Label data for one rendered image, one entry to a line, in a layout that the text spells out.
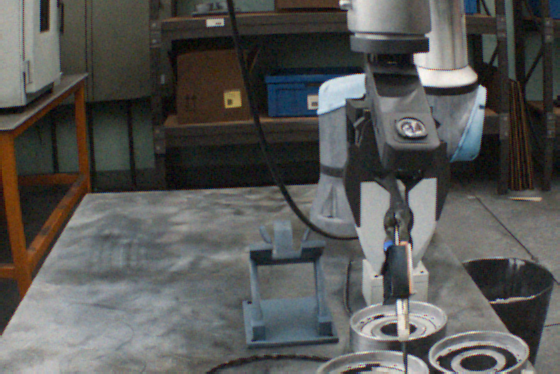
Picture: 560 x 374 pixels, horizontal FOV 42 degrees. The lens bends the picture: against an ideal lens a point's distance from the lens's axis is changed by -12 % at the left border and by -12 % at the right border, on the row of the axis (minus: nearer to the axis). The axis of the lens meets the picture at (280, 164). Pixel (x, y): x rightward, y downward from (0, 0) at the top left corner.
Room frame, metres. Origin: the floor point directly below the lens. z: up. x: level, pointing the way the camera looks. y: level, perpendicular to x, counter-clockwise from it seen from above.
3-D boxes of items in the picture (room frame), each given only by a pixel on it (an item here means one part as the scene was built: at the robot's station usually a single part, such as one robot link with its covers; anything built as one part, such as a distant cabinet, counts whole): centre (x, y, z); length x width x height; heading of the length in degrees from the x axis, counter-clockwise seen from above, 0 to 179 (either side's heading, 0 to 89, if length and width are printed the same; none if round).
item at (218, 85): (4.32, 0.34, 0.64); 0.49 x 0.40 x 0.37; 97
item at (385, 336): (0.76, -0.12, 0.82); 0.10 x 0.10 x 0.04
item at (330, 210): (1.24, -0.12, 0.85); 0.15 x 0.15 x 0.10
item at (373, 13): (0.70, -0.10, 1.15); 0.08 x 0.08 x 0.05
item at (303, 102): (4.37, -0.20, 0.56); 0.52 x 0.38 x 0.22; 89
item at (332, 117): (1.24, -0.13, 0.97); 0.13 x 0.12 x 0.14; 74
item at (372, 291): (0.91, -0.13, 0.82); 0.08 x 0.07 x 0.05; 2
